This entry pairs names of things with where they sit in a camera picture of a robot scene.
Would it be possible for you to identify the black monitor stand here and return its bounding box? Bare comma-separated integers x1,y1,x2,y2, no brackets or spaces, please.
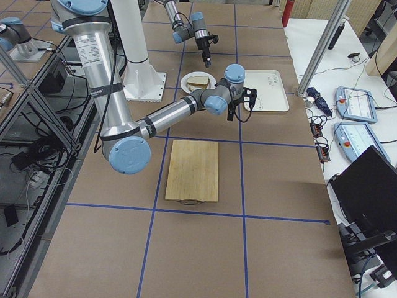
338,223,396,276

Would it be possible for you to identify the aluminium frame post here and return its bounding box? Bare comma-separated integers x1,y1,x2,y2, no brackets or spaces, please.
297,0,351,97

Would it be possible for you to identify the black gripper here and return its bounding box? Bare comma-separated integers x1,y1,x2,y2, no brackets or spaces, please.
195,29,219,67
227,87,257,121

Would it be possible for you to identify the small metal cylinder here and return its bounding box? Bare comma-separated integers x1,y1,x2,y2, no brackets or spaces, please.
305,96,315,108

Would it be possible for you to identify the folded blue umbrella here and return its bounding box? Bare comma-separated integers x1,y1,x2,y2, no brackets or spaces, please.
306,87,332,117

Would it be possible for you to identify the red fire extinguisher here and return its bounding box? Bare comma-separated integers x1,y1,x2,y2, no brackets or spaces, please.
282,0,295,27

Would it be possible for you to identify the cream bear tray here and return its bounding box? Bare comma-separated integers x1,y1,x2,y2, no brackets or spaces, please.
244,70,290,112

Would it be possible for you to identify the white round plate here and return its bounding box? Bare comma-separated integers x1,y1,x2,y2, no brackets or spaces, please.
180,71,217,93

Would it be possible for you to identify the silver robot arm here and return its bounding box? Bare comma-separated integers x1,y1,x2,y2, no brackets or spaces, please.
157,1,219,68
51,1,257,174

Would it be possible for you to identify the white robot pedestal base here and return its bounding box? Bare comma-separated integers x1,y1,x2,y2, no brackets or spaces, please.
111,0,166,102

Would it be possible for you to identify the black handheld tool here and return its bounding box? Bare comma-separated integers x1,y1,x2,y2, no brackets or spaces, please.
328,19,346,50

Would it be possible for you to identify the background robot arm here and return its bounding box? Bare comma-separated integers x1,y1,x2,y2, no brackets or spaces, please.
1,17,45,63

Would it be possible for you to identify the upper teach pendant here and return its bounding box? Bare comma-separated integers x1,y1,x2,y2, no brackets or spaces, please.
336,86,378,124

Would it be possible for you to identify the lower teach pendant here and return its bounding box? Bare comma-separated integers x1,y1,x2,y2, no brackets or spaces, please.
334,122,391,162

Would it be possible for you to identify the black laptop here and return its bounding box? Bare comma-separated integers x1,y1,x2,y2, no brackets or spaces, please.
331,145,396,233

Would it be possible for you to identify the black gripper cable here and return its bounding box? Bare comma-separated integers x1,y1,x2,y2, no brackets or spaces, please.
233,96,256,123

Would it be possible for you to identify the wooden cutting board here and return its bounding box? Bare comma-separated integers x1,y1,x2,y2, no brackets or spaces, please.
165,140,219,205

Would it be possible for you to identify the orange black power strip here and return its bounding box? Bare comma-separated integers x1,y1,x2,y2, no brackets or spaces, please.
310,122,331,164

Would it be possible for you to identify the teach pendant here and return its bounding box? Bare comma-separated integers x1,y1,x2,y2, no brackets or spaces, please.
336,86,378,124
334,122,391,162

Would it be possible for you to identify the bread slice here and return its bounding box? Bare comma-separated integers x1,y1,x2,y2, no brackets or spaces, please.
186,76,210,91

